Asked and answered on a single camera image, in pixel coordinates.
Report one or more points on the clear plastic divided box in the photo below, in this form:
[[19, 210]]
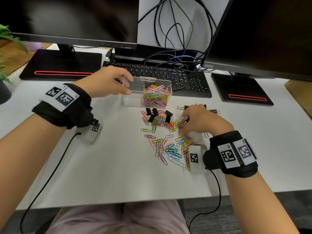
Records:
[[131, 102]]

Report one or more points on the grey desk partition panel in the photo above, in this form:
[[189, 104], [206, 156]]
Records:
[[146, 34]]

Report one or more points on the heap of sorted paper clips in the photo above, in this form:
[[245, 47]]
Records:
[[156, 96]]

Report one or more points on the pile of colourful paper clips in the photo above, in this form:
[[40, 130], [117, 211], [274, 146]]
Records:
[[170, 148]]

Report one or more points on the person's right forearm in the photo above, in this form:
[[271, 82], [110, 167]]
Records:
[[256, 207]]

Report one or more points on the black monitor stand red stripe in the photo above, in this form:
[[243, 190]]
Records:
[[239, 87], [63, 63]]

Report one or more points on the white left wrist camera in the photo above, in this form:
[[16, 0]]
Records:
[[87, 136]]

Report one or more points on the pile of black binder clips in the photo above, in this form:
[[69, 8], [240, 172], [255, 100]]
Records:
[[168, 114]]

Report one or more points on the person's right hand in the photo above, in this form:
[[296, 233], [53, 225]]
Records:
[[207, 121]]

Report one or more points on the person's left forearm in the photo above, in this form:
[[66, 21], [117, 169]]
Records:
[[22, 163]]

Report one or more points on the brown cardboard box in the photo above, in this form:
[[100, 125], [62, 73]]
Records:
[[14, 58], [299, 95]]

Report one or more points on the person's left hand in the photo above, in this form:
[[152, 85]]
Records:
[[102, 82]]

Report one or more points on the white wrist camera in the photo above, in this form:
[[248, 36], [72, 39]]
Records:
[[195, 168], [87, 136]]

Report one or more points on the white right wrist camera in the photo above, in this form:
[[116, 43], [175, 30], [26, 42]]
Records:
[[195, 168]]

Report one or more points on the black computer monitor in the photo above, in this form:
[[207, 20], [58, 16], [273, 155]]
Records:
[[68, 17], [265, 34]]

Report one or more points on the black keyboard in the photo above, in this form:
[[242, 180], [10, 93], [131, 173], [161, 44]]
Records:
[[175, 75]]

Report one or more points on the green plant in black pot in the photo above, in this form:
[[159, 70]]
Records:
[[5, 95]]

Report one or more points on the black usb plug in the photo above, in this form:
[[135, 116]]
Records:
[[108, 54]]

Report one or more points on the lilac cup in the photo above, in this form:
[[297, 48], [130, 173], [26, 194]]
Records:
[[33, 46]]

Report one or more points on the single green paper clip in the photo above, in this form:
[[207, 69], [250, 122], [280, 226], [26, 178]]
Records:
[[145, 130]]

